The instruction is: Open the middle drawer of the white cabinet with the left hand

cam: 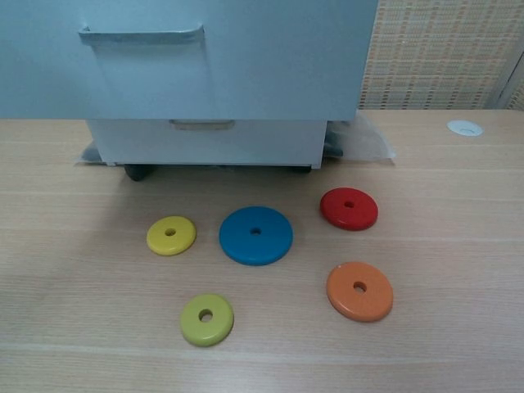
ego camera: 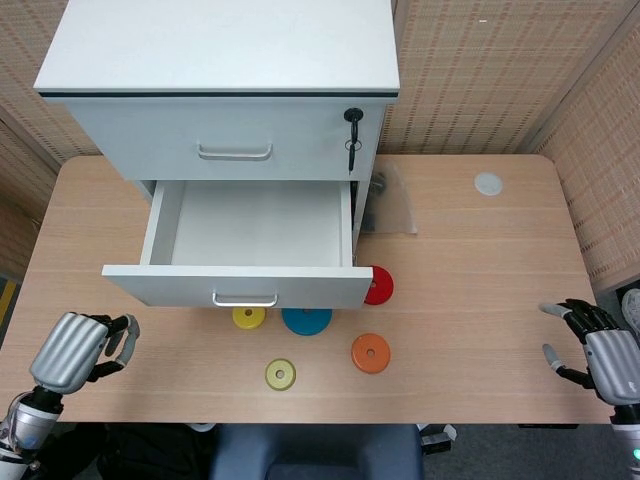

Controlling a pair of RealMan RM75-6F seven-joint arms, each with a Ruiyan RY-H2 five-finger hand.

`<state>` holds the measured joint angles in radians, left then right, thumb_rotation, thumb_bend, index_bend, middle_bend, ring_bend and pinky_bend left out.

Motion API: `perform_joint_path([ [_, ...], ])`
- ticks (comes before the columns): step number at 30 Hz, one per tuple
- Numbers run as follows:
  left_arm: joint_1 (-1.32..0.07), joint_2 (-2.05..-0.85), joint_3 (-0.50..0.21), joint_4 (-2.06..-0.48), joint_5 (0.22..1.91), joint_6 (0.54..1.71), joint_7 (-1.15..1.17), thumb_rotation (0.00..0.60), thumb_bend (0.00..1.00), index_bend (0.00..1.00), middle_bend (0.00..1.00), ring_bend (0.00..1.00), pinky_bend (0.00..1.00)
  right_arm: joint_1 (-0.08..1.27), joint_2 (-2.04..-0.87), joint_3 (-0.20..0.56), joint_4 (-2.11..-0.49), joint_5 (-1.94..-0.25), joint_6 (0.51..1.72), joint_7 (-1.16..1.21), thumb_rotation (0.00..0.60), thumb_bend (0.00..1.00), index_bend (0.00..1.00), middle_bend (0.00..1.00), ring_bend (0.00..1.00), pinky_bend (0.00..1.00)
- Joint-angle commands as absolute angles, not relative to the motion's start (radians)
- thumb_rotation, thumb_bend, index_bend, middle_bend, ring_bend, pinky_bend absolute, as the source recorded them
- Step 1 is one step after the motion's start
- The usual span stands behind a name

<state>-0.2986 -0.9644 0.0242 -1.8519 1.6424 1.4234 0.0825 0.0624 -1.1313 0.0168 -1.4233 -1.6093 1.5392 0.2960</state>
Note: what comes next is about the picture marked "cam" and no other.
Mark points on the white lowest cabinet drawer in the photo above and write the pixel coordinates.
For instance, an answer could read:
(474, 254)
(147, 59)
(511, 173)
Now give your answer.
(266, 141)

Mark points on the black caster wheel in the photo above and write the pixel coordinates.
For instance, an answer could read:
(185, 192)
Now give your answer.
(138, 172)

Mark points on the clear plastic bag, black parts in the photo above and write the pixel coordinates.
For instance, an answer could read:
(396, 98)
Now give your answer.
(368, 143)

